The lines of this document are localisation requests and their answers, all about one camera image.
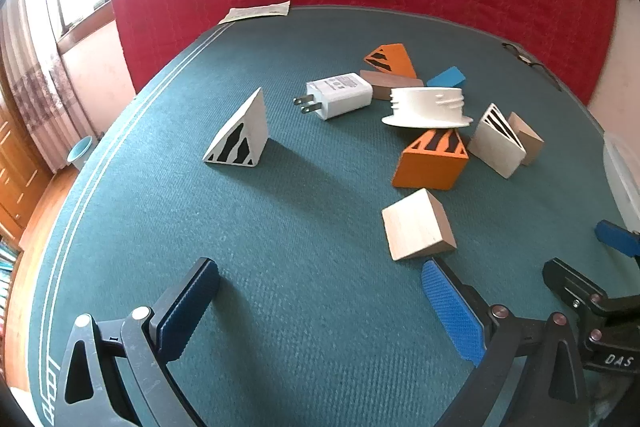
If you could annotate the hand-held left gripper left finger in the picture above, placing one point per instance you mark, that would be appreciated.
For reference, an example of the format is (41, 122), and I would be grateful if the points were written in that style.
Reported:
(185, 307)

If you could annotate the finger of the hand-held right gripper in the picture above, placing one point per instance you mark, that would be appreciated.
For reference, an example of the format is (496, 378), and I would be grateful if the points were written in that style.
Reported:
(570, 282)
(617, 237)

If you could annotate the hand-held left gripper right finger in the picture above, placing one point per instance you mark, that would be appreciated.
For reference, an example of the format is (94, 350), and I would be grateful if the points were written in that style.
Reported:
(452, 312)

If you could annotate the white plastic container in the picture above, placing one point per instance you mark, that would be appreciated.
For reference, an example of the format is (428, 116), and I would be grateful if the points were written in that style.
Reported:
(622, 177)

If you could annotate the plain wooden wedge block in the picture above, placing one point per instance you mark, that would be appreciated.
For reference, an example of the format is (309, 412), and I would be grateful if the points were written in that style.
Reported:
(529, 139)

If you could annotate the white round bowl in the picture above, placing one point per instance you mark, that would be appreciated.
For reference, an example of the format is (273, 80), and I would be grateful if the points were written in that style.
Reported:
(427, 104)

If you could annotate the brown wooden rectangular block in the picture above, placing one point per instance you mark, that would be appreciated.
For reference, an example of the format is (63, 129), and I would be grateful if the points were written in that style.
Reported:
(385, 82)

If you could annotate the small orange striped wedge block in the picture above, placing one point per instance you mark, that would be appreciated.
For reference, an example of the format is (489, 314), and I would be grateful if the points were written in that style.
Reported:
(395, 57)

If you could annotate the plain wooden cube block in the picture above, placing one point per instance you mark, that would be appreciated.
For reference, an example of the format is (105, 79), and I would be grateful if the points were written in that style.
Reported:
(415, 227)

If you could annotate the large orange striped triangular block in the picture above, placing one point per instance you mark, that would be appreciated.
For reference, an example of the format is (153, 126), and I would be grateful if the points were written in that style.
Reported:
(427, 167)

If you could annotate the white striped wedge block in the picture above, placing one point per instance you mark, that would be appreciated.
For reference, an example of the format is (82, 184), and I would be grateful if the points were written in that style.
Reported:
(492, 147)

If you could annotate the row of books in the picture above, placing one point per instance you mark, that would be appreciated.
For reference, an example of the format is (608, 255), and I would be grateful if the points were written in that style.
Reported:
(7, 287)

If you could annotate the teal wastebasket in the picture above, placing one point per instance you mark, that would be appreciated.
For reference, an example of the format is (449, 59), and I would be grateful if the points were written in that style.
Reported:
(80, 153)

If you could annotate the white striped triangular block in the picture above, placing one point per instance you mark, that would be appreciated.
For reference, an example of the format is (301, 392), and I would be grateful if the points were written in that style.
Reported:
(250, 127)

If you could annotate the black eyeglasses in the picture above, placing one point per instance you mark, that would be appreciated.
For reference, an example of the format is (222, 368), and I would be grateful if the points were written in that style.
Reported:
(525, 57)

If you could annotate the wooden cabinet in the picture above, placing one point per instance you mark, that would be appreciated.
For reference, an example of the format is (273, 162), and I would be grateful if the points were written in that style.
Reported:
(17, 177)

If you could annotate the blue wedge block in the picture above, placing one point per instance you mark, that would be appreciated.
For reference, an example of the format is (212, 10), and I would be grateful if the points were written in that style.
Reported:
(447, 78)

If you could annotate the white charger plug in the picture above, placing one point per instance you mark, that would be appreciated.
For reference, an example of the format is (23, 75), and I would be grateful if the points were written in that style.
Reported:
(342, 97)

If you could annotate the patterned curtain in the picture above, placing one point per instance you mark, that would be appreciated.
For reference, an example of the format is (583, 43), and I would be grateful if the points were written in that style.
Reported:
(40, 97)

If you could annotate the white paper sheet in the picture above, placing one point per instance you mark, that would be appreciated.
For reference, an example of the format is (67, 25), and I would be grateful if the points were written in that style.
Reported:
(255, 12)

